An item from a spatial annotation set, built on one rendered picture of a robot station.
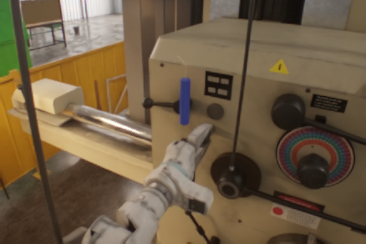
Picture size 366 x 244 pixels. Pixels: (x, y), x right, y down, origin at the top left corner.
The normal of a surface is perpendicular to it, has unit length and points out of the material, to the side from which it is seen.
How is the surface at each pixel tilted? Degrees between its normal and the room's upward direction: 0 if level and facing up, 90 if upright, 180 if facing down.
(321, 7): 90
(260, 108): 90
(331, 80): 45
